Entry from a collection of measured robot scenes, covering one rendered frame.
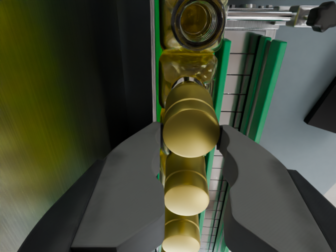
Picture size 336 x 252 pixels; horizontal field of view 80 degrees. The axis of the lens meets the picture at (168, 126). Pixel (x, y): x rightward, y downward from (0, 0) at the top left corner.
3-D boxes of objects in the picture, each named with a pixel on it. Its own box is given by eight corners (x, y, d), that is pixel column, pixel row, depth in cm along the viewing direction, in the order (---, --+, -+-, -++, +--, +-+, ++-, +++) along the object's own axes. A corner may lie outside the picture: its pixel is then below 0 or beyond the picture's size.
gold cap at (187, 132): (165, 81, 15) (160, 106, 11) (215, 83, 14) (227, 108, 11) (165, 124, 16) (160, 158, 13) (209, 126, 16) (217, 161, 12)
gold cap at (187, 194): (165, 146, 18) (161, 182, 14) (206, 147, 18) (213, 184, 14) (166, 176, 19) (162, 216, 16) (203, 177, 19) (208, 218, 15)
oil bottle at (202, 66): (169, 34, 35) (155, 59, 16) (201, 35, 35) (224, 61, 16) (168, 67, 38) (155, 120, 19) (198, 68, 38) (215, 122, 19)
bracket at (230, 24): (217, 4, 38) (224, 3, 32) (268, 5, 38) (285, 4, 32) (215, 25, 40) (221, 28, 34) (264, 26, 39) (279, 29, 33)
